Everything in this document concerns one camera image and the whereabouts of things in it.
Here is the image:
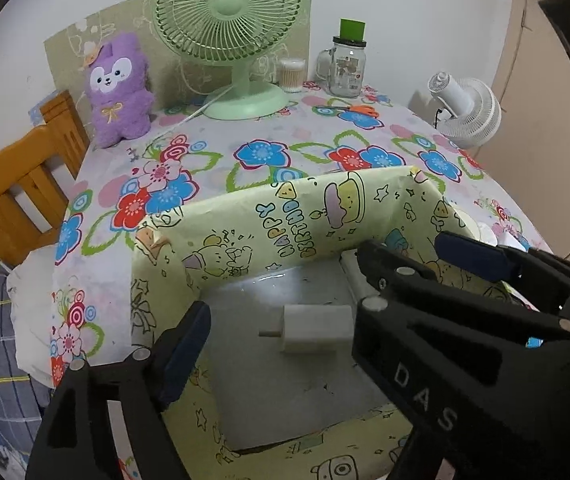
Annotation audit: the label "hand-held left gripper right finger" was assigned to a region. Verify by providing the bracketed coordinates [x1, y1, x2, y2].
[390, 427, 448, 480]

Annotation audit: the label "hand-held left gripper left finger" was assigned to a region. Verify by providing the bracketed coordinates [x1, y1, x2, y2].
[25, 301, 212, 480]

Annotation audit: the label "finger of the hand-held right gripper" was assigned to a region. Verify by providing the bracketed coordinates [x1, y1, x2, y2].
[357, 241, 570, 342]
[435, 232, 570, 340]

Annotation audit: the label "yellow cartoon print box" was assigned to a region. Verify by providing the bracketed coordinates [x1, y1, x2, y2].
[130, 166, 540, 480]

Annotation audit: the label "white standing fan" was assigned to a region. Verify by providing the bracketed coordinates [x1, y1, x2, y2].
[427, 72, 502, 150]

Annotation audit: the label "beige wardrobe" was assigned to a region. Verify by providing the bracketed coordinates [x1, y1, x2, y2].
[482, 0, 570, 261]

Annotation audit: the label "floral tablecloth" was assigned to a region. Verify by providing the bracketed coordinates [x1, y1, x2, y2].
[50, 80, 556, 391]

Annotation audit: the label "white pillow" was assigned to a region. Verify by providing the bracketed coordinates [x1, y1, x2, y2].
[6, 249, 57, 377]

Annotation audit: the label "glass jar mug green lid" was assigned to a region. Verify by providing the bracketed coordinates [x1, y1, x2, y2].
[316, 19, 369, 99]

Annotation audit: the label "cotton swab container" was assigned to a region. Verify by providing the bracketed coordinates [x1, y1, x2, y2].
[277, 57, 307, 94]

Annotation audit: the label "purple plush toy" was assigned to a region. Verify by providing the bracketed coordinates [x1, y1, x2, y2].
[84, 32, 155, 150]

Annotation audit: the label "green table fan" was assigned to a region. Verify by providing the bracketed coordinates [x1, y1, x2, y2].
[151, 0, 316, 121]

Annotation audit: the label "beige patterned back panel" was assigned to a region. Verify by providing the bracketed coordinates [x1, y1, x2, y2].
[44, 0, 314, 111]

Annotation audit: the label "orange handled scissors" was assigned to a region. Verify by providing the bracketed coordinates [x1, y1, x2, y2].
[315, 103, 381, 119]

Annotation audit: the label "white fan cable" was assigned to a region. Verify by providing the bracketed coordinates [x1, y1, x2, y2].
[155, 85, 228, 137]

